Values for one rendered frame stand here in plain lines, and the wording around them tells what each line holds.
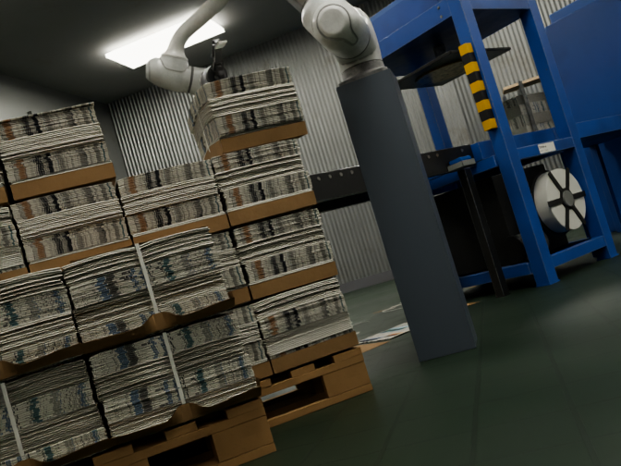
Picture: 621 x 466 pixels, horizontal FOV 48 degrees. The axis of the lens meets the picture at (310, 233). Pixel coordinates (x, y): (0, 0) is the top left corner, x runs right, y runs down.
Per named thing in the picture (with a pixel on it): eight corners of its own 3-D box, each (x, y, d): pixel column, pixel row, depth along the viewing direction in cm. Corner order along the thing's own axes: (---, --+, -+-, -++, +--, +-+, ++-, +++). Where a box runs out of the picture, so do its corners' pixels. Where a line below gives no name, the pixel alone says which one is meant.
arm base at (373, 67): (395, 80, 263) (391, 67, 263) (387, 68, 241) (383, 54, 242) (350, 97, 267) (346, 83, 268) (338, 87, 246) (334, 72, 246)
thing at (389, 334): (390, 339, 320) (389, 337, 320) (351, 345, 342) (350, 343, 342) (442, 317, 342) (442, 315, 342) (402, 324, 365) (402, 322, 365)
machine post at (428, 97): (487, 283, 450) (416, 55, 457) (477, 285, 457) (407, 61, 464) (495, 279, 455) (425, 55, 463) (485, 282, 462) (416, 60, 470)
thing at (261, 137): (308, 133, 223) (305, 120, 223) (223, 153, 214) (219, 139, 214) (293, 141, 238) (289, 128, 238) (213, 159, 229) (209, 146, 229)
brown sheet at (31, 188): (116, 176, 203) (113, 162, 204) (13, 200, 194) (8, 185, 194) (114, 200, 239) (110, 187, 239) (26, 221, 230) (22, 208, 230)
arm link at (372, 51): (387, 64, 258) (370, 8, 259) (378, 54, 241) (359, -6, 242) (347, 79, 263) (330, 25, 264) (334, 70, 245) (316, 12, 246)
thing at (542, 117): (529, 135, 419) (517, 94, 420) (491, 151, 442) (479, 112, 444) (564, 128, 442) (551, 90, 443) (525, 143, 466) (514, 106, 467)
